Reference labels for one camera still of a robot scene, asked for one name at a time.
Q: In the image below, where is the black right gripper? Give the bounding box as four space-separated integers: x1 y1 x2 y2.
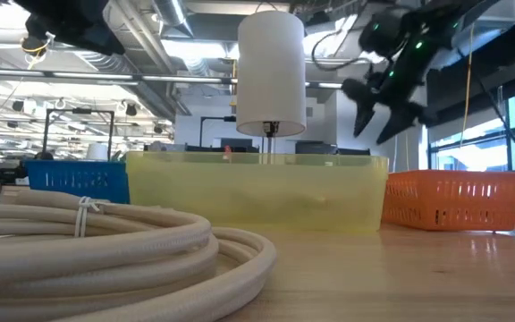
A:
341 66 440 146

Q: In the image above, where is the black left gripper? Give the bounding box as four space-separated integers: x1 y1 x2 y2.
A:
13 0 127 57

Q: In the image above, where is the beige USB cable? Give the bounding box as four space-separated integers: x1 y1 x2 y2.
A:
0 187 278 322

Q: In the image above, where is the black round ceiling fixture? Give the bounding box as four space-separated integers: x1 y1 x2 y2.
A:
20 33 56 71

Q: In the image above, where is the dark computer monitor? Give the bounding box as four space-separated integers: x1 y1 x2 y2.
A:
295 140 371 157

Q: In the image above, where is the orange plastic basket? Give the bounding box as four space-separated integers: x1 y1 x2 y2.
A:
381 169 515 233

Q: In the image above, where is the white cylindrical lamp shade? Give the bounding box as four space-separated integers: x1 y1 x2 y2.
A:
236 11 308 139

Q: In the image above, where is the suspended linear ceiling light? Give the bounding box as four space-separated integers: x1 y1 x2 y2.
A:
0 66 343 90

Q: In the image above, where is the white background lamp shade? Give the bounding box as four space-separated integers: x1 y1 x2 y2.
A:
86 142 109 161

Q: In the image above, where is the yellow translucent plastic bin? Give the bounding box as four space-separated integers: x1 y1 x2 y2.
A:
125 150 391 233

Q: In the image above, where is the blue plastic basket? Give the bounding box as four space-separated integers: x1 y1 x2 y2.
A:
24 159 131 205

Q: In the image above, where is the white twist tie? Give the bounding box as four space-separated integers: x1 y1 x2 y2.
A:
73 196 112 240

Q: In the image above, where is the black metal gantry frame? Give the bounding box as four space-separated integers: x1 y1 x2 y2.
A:
41 108 115 160
198 114 239 148

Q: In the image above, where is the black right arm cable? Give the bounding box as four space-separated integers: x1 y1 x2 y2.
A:
310 29 377 72

